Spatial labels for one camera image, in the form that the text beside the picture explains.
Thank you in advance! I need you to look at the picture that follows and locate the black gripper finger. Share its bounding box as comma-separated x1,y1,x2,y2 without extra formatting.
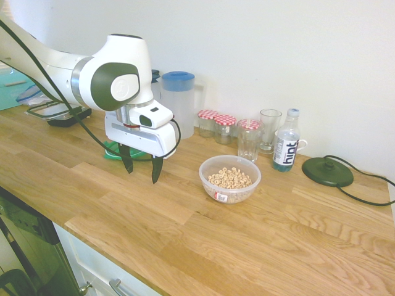
151,155,164,185
118,143,135,175

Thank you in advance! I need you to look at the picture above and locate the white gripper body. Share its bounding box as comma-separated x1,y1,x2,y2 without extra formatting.
104,109,178,160

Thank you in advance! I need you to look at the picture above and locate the green translucent container lid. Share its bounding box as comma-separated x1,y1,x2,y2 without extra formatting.
102,140,152,162

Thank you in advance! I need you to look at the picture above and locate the frosted pitcher with blue lid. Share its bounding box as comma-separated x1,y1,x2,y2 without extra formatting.
159,71,207,141

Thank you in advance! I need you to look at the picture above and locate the glass jar red checkered lid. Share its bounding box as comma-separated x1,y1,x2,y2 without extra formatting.
214,114,238,145
197,109,220,138
236,118,265,132

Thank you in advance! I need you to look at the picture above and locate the clear plastic food container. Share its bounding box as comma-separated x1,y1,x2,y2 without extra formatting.
198,155,262,205

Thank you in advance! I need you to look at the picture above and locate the faceted glass tumbler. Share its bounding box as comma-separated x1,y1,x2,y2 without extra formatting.
236,122,265,163

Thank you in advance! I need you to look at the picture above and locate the clear zip bag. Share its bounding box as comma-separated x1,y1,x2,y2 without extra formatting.
15,83,52,106

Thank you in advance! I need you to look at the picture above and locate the tall clear drinking glass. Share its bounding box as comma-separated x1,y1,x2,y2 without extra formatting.
259,109,283,155

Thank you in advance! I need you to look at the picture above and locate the dark appliance door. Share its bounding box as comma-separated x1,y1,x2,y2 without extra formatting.
0,187,81,296

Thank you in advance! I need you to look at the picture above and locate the hint water bottle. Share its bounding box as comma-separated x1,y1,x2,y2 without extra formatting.
272,108,301,173

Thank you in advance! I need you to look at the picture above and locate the teal cutting mat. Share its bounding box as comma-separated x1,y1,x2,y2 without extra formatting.
0,65,47,112

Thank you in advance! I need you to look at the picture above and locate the white mug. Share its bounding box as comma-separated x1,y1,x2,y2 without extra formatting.
274,129,309,152

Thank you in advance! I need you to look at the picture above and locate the black kettle base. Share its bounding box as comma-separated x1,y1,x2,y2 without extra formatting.
301,155,355,187

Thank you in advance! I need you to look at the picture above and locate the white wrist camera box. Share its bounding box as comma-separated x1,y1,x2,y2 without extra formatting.
125,100,174,129

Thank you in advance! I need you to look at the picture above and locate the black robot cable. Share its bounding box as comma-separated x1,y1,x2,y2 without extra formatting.
0,18,182,160

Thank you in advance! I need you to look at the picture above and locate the ring cereal pile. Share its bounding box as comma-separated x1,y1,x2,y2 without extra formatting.
207,166,253,189

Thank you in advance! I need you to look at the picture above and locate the silver drawer handle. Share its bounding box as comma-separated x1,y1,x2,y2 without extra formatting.
109,278,132,296

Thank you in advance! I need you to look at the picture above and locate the black kettle power cord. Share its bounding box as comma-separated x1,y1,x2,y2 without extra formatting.
322,154,395,207

